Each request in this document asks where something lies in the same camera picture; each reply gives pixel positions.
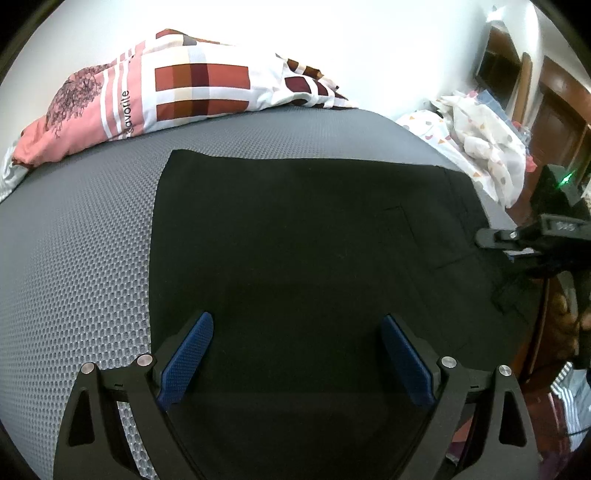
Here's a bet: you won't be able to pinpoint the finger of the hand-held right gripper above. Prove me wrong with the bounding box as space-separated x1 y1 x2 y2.
475 220 548 254

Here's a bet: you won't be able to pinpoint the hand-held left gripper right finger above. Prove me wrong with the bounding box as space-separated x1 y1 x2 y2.
379 314 541 480

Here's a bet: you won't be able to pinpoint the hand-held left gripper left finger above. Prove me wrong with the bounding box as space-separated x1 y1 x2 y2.
53 311 214 480

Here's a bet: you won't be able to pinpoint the black pants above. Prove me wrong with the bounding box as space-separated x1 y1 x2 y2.
147 148 546 480

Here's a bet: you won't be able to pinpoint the person's right hand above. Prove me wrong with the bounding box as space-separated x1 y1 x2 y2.
547 288 583 365

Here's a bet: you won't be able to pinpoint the wooden door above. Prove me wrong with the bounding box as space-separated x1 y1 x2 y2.
519 52 591 190

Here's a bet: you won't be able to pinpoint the white dotted cloth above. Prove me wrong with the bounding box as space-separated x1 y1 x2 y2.
396 90 539 209

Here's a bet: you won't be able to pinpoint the grey mesh mattress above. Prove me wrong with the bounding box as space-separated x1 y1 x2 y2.
0 106 518 480

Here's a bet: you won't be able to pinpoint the dark wooden-framed mirror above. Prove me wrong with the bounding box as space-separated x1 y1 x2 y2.
475 22 525 104

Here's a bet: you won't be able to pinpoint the striped grey clothing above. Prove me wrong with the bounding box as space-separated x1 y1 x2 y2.
547 362 591 437

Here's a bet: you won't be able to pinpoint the small white cloth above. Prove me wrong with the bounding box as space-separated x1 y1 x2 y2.
0 141 28 204

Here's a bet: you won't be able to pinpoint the pink plaid pillow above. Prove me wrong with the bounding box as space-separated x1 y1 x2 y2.
10 28 358 167

